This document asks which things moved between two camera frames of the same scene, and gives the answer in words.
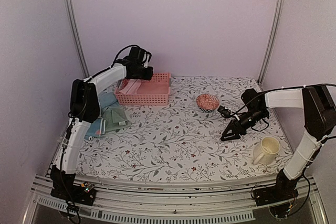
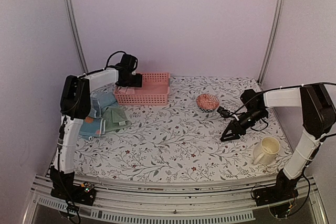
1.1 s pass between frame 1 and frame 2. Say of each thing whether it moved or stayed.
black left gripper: moved
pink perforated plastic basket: stayed
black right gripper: stayed
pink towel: stayed
